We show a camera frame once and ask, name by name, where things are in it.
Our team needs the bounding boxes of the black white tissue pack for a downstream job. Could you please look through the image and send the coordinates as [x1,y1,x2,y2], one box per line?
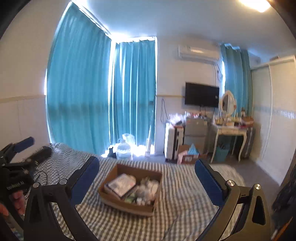
[104,174,137,199]

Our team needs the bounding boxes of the cream lace cloth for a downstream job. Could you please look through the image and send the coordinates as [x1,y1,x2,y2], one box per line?
[136,177,159,205]

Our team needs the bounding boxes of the blue floral tissue pack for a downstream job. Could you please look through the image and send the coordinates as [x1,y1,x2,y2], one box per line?
[124,192,139,203]

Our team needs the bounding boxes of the person's left hand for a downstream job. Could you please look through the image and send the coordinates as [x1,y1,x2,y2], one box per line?
[0,190,26,216]

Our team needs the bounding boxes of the brown cardboard box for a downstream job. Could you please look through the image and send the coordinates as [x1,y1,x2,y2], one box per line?
[98,164,163,217]

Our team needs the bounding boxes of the gray checkered bed quilt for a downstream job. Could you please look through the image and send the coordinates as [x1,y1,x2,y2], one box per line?
[30,142,246,241]

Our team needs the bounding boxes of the clear water jug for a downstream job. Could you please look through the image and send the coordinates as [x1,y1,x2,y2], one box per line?
[116,133,137,160]

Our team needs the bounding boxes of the teal waste bin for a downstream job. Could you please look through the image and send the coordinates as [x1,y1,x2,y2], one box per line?
[214,147,229,162]

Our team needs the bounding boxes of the large blue curtain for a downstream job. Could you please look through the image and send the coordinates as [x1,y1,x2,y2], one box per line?
[46,2,157,155]

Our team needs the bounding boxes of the white sliding wardrobe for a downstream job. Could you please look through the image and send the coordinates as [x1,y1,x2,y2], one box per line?
[250,55,295,185]

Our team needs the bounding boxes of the white dressing table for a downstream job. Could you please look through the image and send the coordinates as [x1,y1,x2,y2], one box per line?
[210,123,253,163]

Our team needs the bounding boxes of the small cardboard box on floor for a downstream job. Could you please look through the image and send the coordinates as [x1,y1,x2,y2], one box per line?
[177,144,207,165]

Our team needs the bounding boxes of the silver mini fridge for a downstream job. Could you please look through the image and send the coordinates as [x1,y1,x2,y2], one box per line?
[184,118,208,154]

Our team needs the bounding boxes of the white suitcase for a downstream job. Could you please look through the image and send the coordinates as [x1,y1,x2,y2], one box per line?
[164,123,184,160]

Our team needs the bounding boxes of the white oval vanity mirror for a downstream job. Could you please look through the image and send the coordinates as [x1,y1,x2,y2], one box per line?
[219,90,237,117]

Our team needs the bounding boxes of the narrow blue curtain right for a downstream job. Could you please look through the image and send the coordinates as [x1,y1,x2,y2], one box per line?
[220,44,253,116]

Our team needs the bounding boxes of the white air conditioner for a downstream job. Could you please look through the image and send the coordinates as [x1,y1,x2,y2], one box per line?
[178,45,219,63]

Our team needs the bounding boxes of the black wall television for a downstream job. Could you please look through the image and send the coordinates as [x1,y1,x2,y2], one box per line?
[185,82,219,108]

